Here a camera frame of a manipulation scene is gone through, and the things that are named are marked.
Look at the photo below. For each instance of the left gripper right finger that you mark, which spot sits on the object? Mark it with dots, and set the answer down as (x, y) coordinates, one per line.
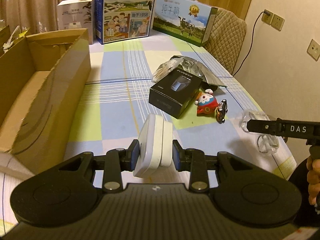
(193, 161)

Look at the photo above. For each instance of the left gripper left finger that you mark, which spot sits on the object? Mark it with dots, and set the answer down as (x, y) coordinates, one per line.
(117, 161)

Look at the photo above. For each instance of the clear packet with white pad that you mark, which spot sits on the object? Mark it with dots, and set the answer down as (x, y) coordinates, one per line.
(258, 123)

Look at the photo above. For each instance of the grey toy car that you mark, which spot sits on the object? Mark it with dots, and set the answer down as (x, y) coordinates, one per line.
(221, 111)

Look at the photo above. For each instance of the black shaver box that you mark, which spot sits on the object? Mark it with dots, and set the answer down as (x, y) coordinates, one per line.
(174, 92)

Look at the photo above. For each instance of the right hand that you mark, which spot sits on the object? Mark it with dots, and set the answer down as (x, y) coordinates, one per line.
(313, 181)

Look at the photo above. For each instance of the red white plush toy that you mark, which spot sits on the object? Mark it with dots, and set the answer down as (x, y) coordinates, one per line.
(206, 103)

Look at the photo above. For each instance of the silver foil pouch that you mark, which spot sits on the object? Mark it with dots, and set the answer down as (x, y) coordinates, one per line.
(199, 69)

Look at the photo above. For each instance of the bag of cotton swabs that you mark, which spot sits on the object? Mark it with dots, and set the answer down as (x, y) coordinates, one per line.
(163, 70)

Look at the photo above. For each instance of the brown cardboard box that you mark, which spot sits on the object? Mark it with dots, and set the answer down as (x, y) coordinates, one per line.
(42, 79)

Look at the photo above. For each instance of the quilted beige chair cover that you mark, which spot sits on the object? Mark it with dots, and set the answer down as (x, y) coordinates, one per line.
(226, 38)

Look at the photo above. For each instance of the light blue cow milk box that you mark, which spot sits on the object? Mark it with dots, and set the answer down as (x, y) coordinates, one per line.
(188, 20)

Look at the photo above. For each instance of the blue milk carton box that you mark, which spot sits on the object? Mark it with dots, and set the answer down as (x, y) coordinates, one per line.
(118, 20)

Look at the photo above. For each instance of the white appliance box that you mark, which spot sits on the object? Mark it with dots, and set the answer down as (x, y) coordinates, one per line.
(77, 14)

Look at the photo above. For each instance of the wall socket with plug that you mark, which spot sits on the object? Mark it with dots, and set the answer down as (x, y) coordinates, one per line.
(267, 17)

